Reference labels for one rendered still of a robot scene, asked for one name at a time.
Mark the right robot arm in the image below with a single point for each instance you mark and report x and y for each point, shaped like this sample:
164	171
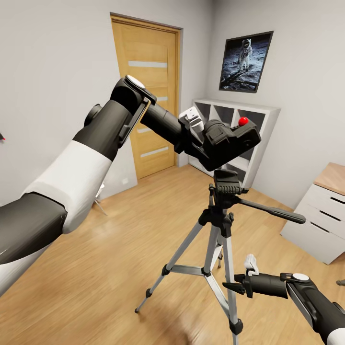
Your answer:
325	317

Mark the digital camera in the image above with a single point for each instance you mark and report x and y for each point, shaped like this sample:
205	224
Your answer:
223	143

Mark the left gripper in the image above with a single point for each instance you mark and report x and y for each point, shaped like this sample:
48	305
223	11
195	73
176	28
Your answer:
171	129

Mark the door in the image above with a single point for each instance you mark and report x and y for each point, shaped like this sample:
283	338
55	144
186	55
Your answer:
150	53

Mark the camera tripod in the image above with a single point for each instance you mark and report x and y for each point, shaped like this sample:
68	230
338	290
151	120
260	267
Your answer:
222	196

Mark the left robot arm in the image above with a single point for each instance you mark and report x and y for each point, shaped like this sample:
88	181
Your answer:
60	199

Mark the painting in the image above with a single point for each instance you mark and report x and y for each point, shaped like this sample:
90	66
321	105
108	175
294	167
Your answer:
244	61

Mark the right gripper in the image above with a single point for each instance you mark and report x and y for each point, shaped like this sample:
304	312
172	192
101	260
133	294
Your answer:
250	284

